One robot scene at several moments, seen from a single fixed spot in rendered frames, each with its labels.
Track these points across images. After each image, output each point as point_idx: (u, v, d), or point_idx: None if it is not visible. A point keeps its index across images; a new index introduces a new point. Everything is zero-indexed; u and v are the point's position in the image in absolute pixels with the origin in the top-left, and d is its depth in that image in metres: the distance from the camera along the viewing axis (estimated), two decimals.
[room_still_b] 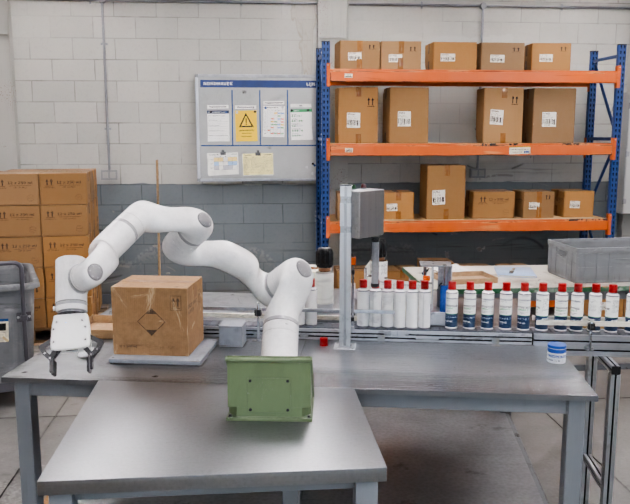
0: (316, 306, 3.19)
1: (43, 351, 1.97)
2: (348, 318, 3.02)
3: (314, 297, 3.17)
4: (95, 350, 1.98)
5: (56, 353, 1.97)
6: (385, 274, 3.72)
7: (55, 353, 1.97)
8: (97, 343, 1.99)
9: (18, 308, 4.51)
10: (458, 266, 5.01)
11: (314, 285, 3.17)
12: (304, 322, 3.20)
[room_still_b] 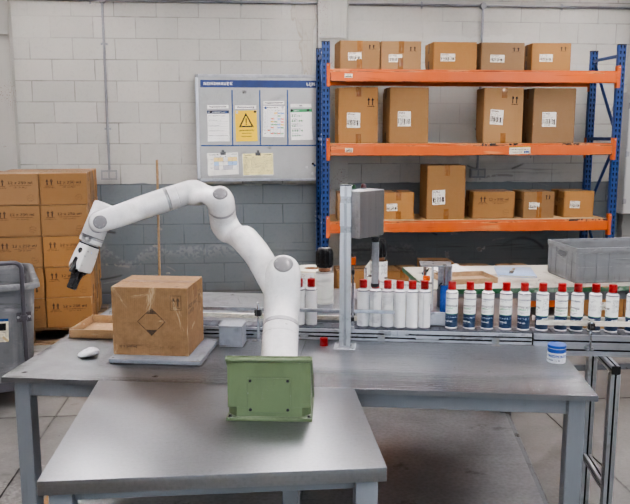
0: (316, 306, 3.19)
1: (74, 272, 2.67)
2: (348, 318, 3.02)
3: (314, 297, 3.17)
4: (82, 275, 2.72)
5: (78, 272, 2.69)
6: (385, 274, 3.72)
7: (79, 273, 2.69)
8: (85, 272, 2.74)
9: (18, 308, 4.51)
10: (458, 266, 5.01)
11: (314, 285, 3.17)
12: (304, 322, 3.20)
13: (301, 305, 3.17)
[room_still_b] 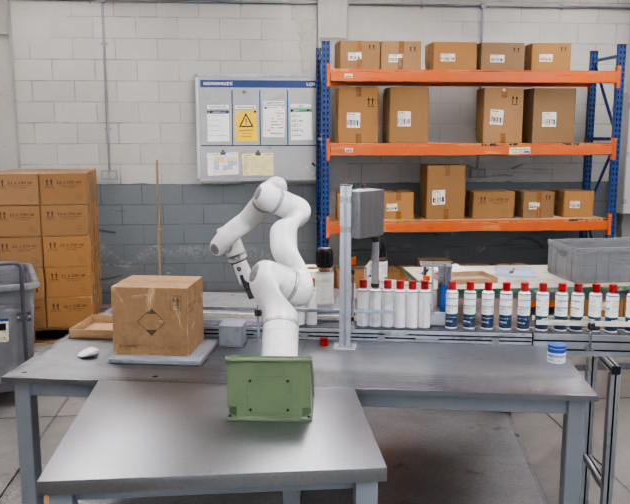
0: (316, 306, 3.19)
1: (247, 286, 3.17)
2: (348, 318, 3.02)
3: (314, 297, 3.17)
4: None
5: (249, 283, 3.20)
6: (385, 274, 3.72)
7: None
8: None
9: (18, 308, 4.51)
10: (458, 266, 5.01)
11: (314, 285, 3.17)
12: (304, 322, 3.20)
13: (301, 305, 3.17)
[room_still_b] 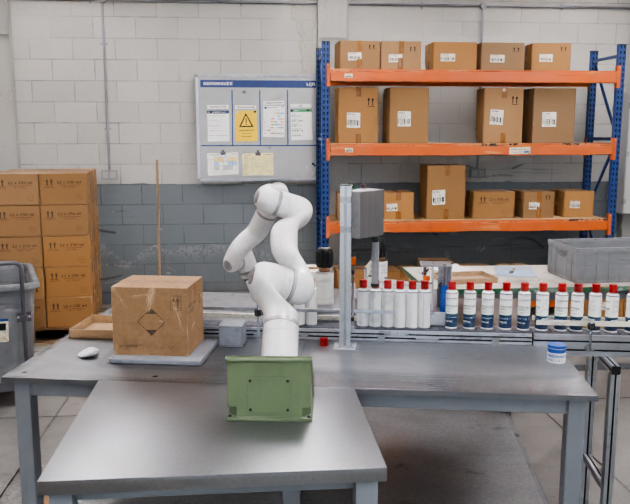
0: (316, 306, 3.19)
1: None
2: (348, 318, 3.02)
3: (314, 297, 3.17)
4: None
5: None
6: (385, 274, 3.72)
7: None
8: None
9: (18, 308, 4.51)
10: (458, 266, 5.01)
11: None
12: (304, 322, 3.20)
13: (301, 305, 3.17)
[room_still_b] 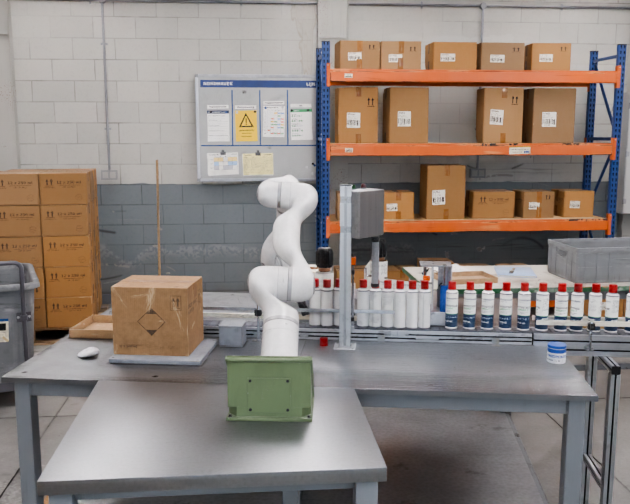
0: None
1: (301, 303, 3.16)
2: (348, 318, 3.02)
3: None
4: (303, 301, 3.22)
5: (302, 300, 3.19)
6: (385, 274, 3.72)
7: (303, 300, 3.18)
8: None
9: (18, 308, 4.51)
10: (458, 266, 5.01)
11: None
12: (332, 323, 3.18)
13: (328, 306, 3.16)
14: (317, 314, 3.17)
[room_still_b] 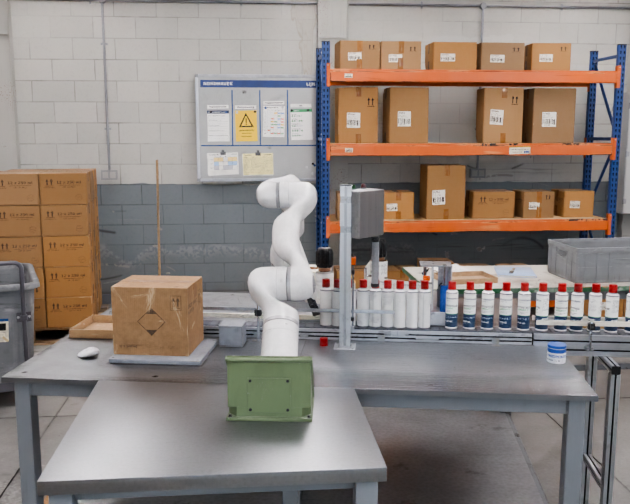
0: (355, 306, 3.18)
1: (312, 303, 3.16)
2: (348, 318, 3.02)
3: (355, 297, 3.17)
4: (314, 301, 3.21)
5: (313, 300, 3.18)
6: (385, 274, 3.72)
7: (314, 301, 3.18)
8: None
9: (18, 308, 4.51)
10: (458, 266, 5.01)
11: None
12: None
13: (339, 306, 3.15)
14: (328, 314, 3.17)
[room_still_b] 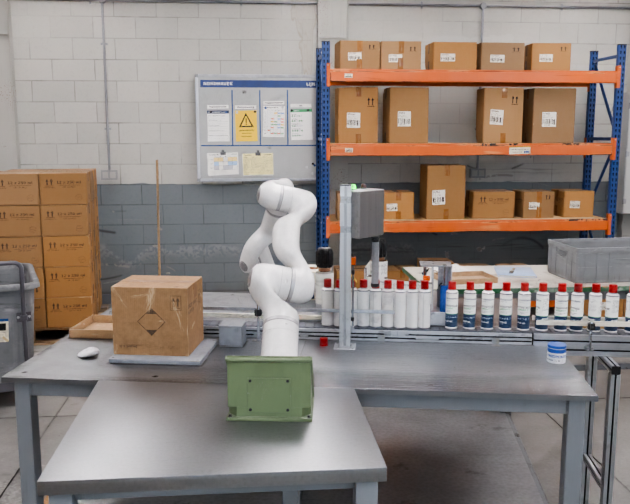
0: (357, 306, 3.18)
1: None
2: (348, 318, 3.02)
3: (356, 297, 3.17)
4: None
5: None
6: (385, 274, 3.72)
7: None
8: None
9: (18, 308, 4.51)
10: (458, 266, 5.01)
11: (355, 285, 3.17)
12: None
13: None
14: (330, 314, 3.17)
